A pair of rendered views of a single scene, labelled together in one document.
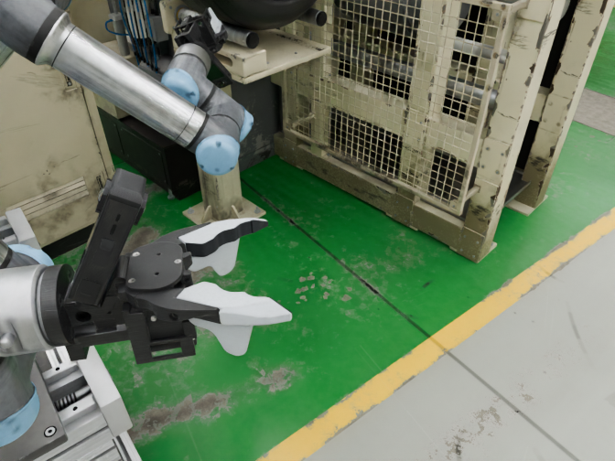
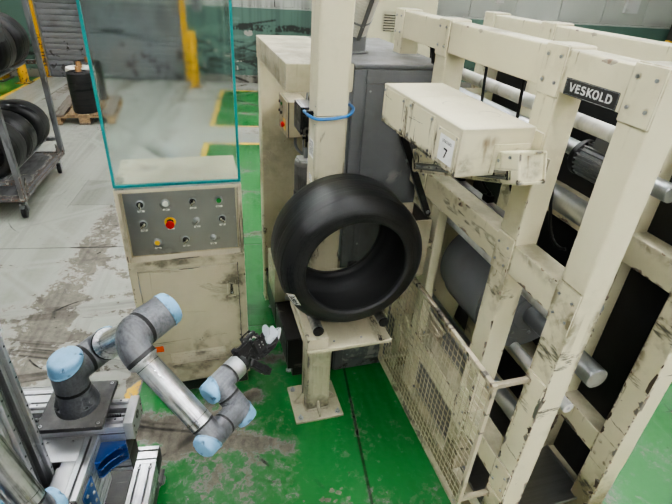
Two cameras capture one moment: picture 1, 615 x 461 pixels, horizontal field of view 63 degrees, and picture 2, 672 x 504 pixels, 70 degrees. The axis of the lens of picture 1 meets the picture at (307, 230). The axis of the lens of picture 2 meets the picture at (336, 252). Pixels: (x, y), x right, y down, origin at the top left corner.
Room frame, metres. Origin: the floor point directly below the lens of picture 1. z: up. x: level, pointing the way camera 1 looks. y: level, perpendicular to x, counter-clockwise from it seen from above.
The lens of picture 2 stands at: (0.14, -0.57, 2.15)
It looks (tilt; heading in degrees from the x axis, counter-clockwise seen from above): 31 degrees down; 28
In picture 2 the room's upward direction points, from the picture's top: 4 degrees clockwise
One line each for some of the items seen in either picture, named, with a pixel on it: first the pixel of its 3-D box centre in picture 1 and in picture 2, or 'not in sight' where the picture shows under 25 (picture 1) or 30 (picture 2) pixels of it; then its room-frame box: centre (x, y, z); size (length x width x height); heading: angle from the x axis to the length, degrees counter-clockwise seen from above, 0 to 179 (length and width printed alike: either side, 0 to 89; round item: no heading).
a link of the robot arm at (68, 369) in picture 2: not in sight; (69, 369); (0.78, 0.79, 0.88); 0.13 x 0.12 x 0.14; 4
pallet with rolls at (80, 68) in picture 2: not in sight; (86, 88); (4.82, 6.30, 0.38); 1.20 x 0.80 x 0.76; 45
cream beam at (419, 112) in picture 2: not in sight; (446, 123); (1.77, -0.12, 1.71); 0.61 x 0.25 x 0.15; 46
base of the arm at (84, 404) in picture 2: not in sight; (75, 394); (0.78, 0.79, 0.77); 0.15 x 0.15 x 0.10
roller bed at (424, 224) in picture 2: not in sight; (404, 239); (2.07, 0.07, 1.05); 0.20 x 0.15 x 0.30; 46
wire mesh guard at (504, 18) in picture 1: (368, 83); (422, 368); (1.72, -0.22, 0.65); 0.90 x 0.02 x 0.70; 46
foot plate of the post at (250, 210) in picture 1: (223, 210); (314, 399); (1.81, 0.37, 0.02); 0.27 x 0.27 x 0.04; 46
